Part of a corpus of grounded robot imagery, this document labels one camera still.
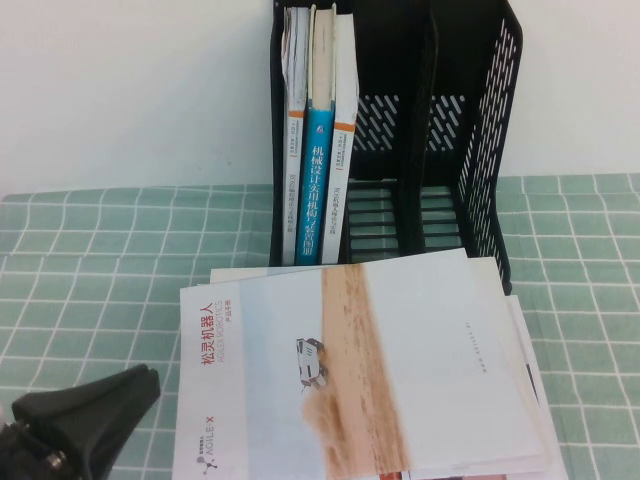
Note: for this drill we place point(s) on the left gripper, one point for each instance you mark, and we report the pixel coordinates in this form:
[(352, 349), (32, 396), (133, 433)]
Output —
[(30, 455)]

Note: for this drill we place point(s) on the AgileX robot brochure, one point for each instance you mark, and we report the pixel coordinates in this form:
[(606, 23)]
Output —
[(492, 280), (440, 350)]

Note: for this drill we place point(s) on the black mesh book holder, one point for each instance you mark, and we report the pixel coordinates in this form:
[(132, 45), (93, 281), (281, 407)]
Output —
[(276, 150)]

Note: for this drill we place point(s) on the blue spine book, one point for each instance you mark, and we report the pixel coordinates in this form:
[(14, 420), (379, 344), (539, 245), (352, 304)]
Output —
[(315, 175)]

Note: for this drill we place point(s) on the thin white book orange band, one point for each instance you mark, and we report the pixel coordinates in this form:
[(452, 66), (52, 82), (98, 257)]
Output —
[(296, 75)]

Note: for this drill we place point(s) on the green checked tablecloth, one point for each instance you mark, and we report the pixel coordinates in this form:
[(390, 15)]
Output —
[(100, 300)]

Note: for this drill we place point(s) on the brochure with orange print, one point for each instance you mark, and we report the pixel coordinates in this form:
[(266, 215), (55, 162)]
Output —
[(395, 476)]

